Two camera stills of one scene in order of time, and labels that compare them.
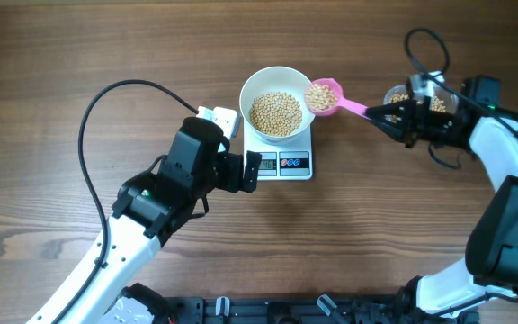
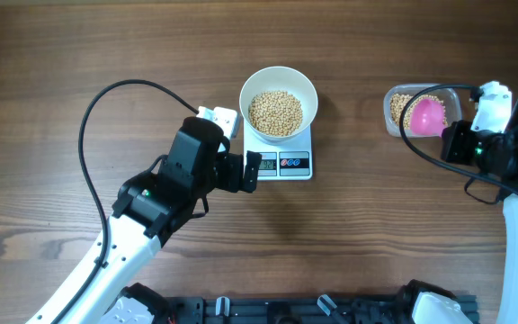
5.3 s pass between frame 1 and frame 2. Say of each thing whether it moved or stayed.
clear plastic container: stayed
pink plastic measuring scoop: moved
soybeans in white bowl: stayed
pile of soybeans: stayed
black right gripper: moved
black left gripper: stayed
